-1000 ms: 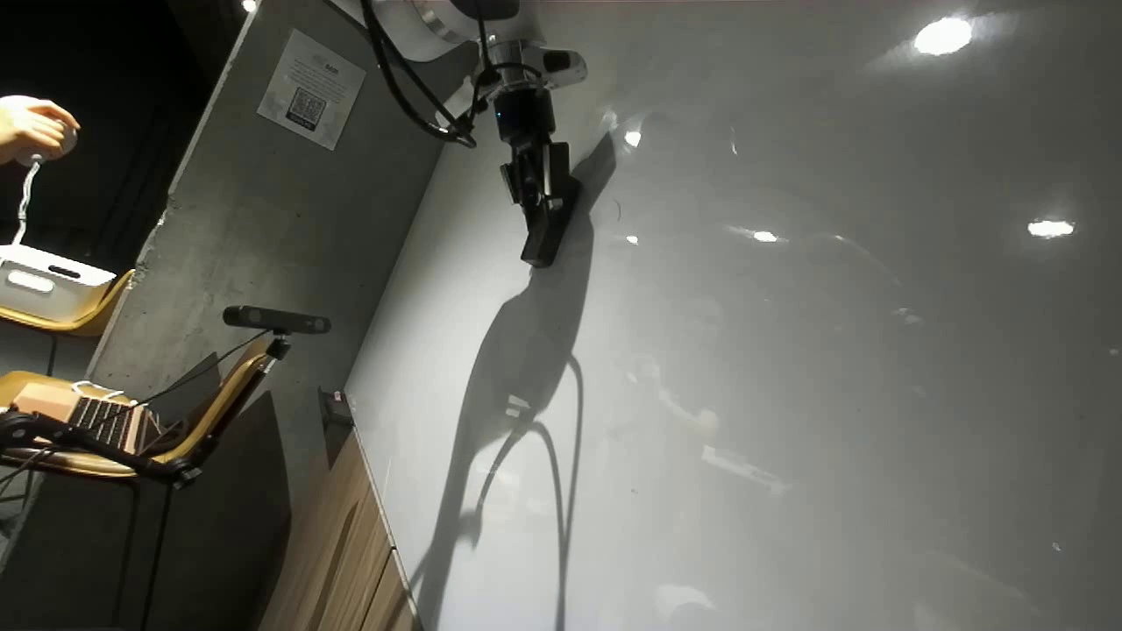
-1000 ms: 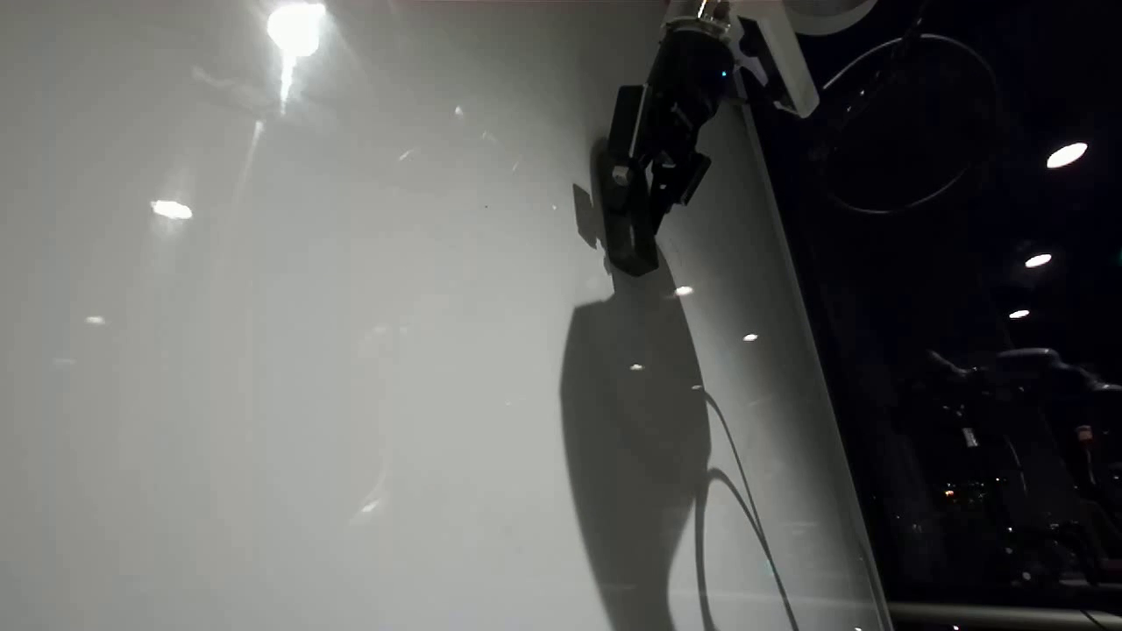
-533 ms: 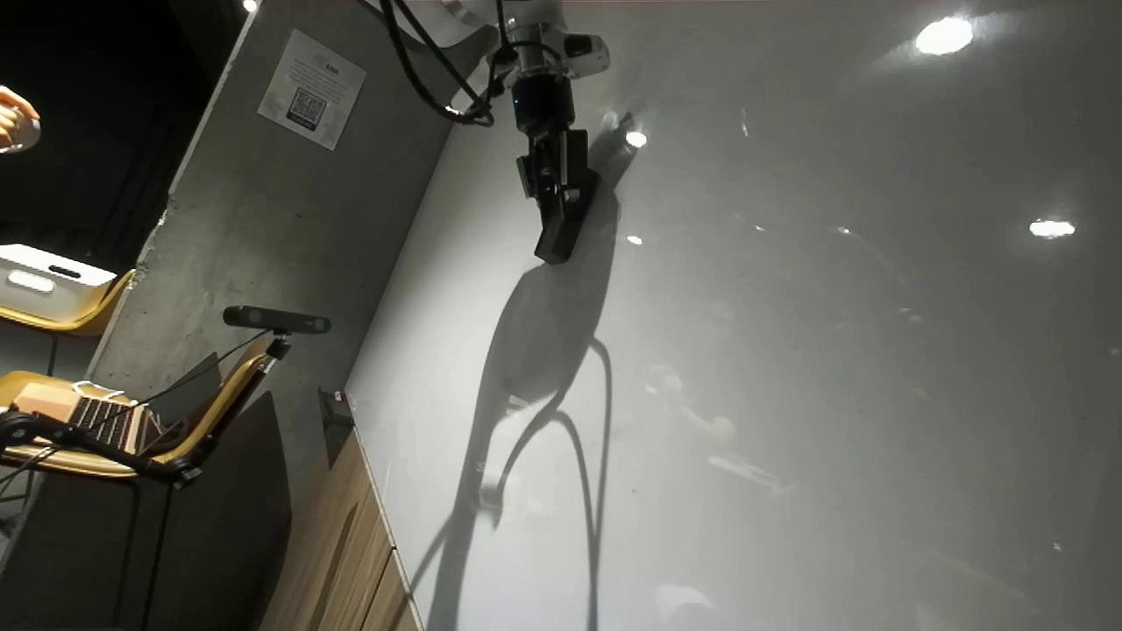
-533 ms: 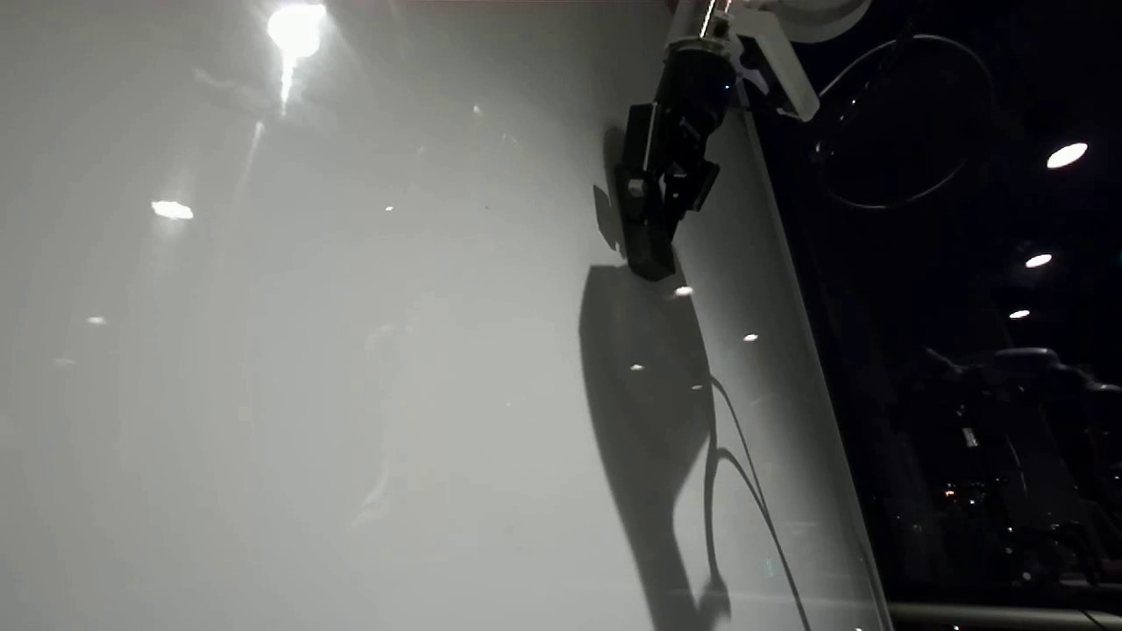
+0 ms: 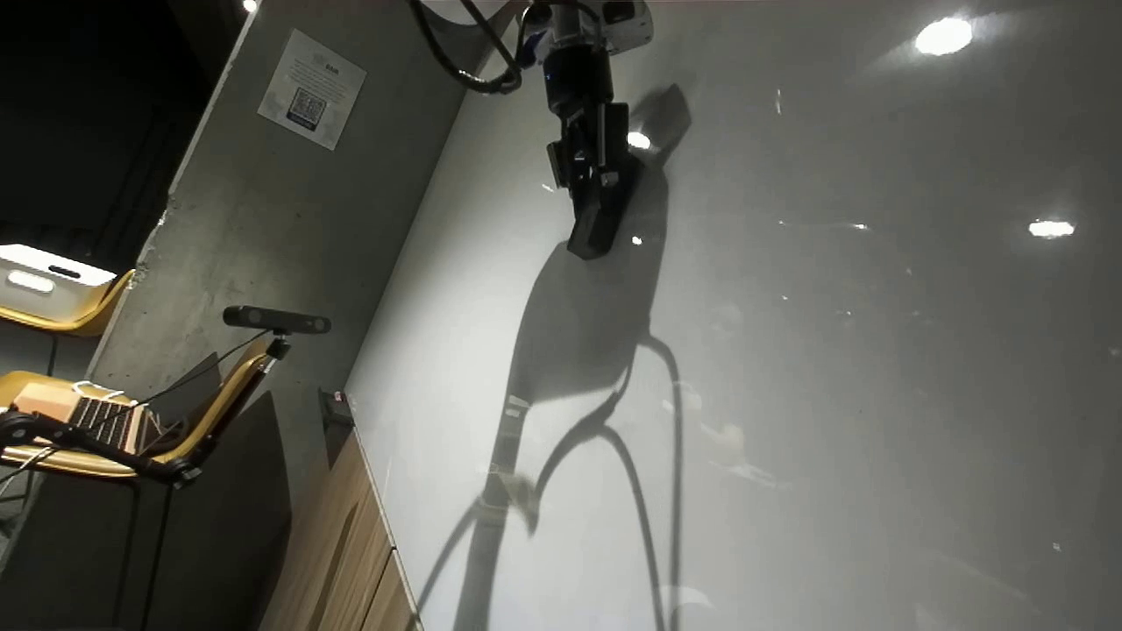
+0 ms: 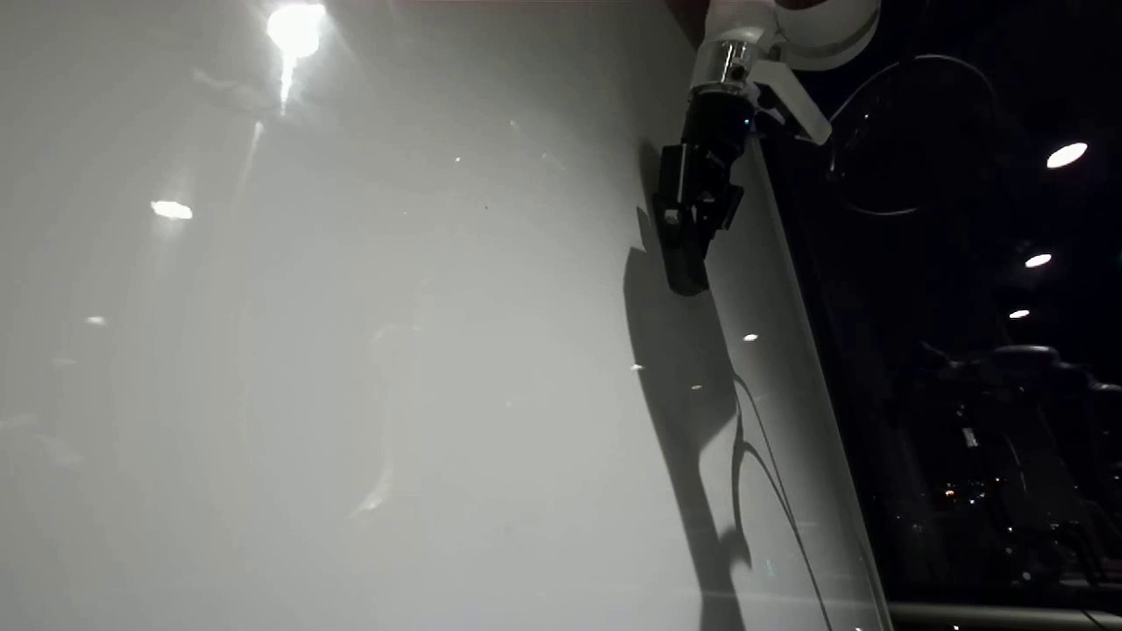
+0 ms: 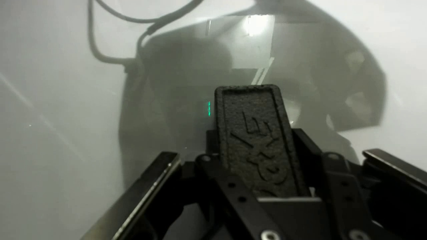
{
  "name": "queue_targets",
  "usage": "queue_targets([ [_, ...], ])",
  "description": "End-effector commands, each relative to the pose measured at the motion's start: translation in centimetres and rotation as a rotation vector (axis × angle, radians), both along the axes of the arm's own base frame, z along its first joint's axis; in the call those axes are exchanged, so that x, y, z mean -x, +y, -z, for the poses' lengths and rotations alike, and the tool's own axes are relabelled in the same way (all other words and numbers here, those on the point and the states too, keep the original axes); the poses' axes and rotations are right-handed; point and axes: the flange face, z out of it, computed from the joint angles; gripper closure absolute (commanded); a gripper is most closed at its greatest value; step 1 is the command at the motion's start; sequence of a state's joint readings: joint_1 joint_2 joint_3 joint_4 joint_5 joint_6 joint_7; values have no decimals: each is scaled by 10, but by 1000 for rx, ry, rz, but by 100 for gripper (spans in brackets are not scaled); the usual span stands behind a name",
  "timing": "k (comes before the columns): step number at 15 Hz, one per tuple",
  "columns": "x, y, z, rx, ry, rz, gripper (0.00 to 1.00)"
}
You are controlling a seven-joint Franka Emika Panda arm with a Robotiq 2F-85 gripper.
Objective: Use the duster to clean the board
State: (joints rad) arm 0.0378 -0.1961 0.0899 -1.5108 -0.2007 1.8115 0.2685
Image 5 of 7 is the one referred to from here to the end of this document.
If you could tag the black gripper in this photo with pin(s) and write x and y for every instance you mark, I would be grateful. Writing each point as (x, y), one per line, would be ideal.
(590, 133)

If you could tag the black board duster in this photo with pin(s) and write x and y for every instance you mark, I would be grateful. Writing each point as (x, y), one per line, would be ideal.
(590, 243)

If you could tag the small black wall box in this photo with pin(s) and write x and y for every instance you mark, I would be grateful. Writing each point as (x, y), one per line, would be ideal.
(336, 422)

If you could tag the large whiteboard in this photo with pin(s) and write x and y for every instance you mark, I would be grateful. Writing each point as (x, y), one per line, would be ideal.
(878, 408)

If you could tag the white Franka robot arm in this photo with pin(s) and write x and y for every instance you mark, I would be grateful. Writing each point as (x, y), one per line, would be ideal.
(563, 23)

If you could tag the open laptop keyboard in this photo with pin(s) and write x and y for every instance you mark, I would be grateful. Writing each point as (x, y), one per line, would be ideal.
(100, 418)

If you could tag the wooden cabinet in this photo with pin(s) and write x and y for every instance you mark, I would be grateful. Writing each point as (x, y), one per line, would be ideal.
(340, 548)

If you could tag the white storage box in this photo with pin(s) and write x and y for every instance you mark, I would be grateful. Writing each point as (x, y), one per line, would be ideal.
(47, 274)

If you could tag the yellow chair with black frame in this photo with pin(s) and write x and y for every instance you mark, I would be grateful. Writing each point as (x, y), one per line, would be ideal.
(214, 422)
(71, 317)

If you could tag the white paper notice sheet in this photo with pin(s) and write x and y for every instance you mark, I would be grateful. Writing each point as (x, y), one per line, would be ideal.
(309, 89)

